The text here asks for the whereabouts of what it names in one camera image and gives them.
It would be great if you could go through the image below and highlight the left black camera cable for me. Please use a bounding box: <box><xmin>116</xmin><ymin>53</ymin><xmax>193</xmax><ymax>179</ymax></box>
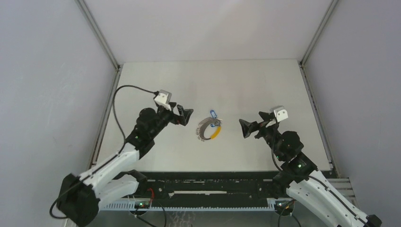
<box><xmin>49</xmin><ymin>85</ymin><xmax>160</xmax><ymax>219</ymax></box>

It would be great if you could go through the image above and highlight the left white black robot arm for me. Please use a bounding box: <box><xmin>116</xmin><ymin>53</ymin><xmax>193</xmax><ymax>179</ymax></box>
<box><xmin>51</xmin><ymin>105</ymin><xmax>194</xmax><ymax>227</ymax></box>

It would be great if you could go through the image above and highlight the electronics board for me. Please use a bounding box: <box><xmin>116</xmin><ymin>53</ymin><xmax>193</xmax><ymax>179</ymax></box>
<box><xmin>274</xmin><ymin>202</ymin><xmax>294</xmax><ymax>216</ymax></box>
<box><xmin>134</xmin><ymin>201</ymin><xmax>151</xmax><ymax>210</ymax></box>

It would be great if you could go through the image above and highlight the right black camera cable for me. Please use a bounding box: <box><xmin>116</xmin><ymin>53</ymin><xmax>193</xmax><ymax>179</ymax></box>
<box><xmin>270</xmin><ymin>123</ymin><xmax>370</xmax><ymax>227</ymax></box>

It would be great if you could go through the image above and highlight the aluminium frame post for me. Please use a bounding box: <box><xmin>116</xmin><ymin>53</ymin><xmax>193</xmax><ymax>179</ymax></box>
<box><xmin>299</xmin><ymin>0</ymin><xmax>341</xmax><ymax>68</ymax></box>
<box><xmin>75</xmin><ymin>0</ymin><xmax>120</xmax><ymax>71</ymax></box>

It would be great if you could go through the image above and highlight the white slotted cable duct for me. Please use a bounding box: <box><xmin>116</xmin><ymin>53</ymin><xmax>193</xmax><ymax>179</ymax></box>
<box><xmin>100</xmin><ymin>197</ymin><xmax>276</xmax><ymax>211</ymax></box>

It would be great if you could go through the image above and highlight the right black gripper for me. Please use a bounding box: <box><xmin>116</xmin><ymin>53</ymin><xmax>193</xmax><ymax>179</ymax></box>
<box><xmin>240</xmin><ymin>112</ymin><xmax>284</xmax><ymax>160</ymax></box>

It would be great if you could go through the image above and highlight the black camera cable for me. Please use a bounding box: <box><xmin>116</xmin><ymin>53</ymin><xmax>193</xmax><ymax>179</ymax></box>
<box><xmin>49</xmin><ymin>85</ymin><xmax>160</xmax><ymax>219</ymax></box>
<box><xmin>270</xmin><ymin>123</ymin><xmax>370</xmax><ymax>227</ymax></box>

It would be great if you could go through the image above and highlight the right aluminium frame post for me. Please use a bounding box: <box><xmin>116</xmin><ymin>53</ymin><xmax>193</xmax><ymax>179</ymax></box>
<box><xmin>299</xmin><ymin>0</ymin><xmax>341</xmax><ymax>68</ymax></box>

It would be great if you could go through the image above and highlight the metal keyring with yellow tag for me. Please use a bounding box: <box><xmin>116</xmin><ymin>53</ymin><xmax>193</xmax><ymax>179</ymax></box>
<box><xmin>196</xmin><ymin>117</ymin><xmax>222</xmax><ymax>141</ymax></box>

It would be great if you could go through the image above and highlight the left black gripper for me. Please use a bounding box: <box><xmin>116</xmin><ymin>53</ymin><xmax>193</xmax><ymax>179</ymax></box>
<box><xmin>149</xmin><ymin>102</ymin><xmax>192</xmax><ymax>139</ymax></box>

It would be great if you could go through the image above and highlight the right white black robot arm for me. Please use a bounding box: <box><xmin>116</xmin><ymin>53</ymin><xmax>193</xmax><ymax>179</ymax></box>
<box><xmin>239</xmin><ymin>109</ymin><xmax>383</xmax><ymax>227</ymax></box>

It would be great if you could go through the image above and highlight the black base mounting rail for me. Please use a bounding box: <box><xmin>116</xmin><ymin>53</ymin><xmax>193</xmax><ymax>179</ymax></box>
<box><xmin>135</xmin><ymin>171</ymin><xmax>290</xmax><ymax>204</ymax></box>

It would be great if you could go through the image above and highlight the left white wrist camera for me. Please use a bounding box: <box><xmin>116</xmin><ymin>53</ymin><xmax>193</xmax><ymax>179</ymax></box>
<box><xmin>153</xmin><ymin>90</ymin><xmax>172</xmax><ymax>111</ymax></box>

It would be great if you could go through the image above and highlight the left aluminium frame post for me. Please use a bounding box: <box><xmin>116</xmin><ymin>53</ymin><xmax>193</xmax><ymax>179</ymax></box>
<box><xmin>75</xmin><ymin>0</ymin><xmax>120</xmax><ymax>71</ymax></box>

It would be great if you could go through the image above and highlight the left electronics board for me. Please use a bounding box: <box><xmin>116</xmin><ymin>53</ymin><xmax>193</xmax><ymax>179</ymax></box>
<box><xmin>134</xmin><ymin>201</ymin><xmax>151</xmax><ymax>210</ymax></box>

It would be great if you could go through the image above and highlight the right electronics board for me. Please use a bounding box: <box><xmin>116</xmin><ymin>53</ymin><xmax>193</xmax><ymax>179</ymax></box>
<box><xmin>274</xmin><ymin>202</ymin><xmax>294</xmax><ymax>216</ymax></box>

